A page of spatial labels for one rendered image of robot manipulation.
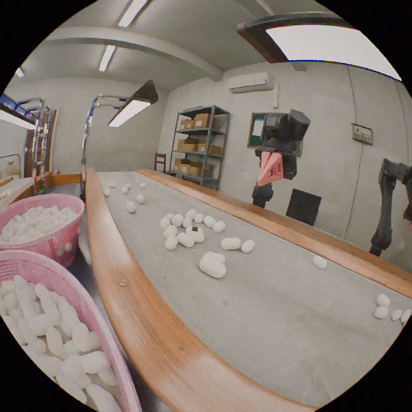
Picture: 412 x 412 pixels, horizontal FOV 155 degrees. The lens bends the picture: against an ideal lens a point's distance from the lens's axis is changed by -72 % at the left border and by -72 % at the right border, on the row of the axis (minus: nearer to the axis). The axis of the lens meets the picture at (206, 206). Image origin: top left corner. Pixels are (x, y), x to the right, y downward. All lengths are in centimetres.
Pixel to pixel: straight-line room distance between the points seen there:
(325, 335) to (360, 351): 7
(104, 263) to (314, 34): 32
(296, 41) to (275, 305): 30
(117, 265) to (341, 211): 226
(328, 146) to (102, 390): 241
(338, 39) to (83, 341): 35
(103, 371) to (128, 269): 11
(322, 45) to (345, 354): 32
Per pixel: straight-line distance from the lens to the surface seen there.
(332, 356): 21
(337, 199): 226
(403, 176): 58
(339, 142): 235
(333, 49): 21
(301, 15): 19
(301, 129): 41
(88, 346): 16
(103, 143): 466
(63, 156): 467
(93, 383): 17
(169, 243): 24
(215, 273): 20
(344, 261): 39
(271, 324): 19
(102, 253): 20
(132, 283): 16
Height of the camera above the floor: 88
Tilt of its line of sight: 16 degrees down
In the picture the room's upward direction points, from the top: 9 degrees clockwise
